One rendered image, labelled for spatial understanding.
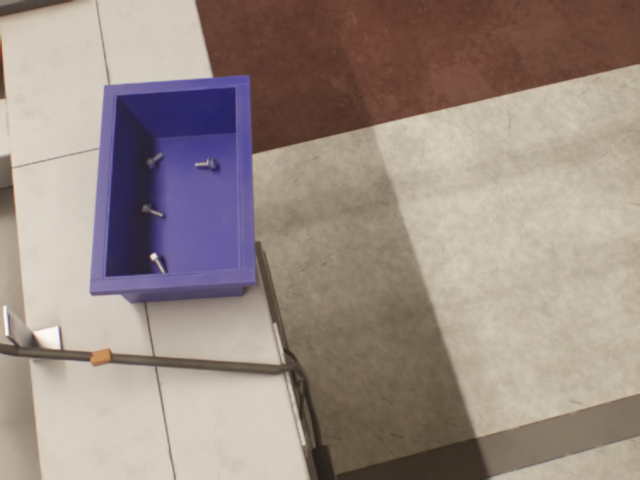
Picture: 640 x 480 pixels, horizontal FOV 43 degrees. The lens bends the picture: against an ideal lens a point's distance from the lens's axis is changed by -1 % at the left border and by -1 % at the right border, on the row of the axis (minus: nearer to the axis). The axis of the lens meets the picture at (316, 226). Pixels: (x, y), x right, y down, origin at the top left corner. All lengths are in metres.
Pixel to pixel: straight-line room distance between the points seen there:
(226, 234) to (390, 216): 0.99
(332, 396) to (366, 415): 0.08
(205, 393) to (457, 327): 0.99
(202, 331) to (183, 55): 0.35
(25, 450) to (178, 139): 0.36
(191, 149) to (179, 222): 0.09
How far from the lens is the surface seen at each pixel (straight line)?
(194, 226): 0.87
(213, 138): 0.92
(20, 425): 0.91
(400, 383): 1.67
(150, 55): 1.01
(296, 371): 0.81
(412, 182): 1.86
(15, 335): 0.81
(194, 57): 0.99
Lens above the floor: 1.60
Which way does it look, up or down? 63 degrees down
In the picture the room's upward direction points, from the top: 3 degrees counter-clockwise
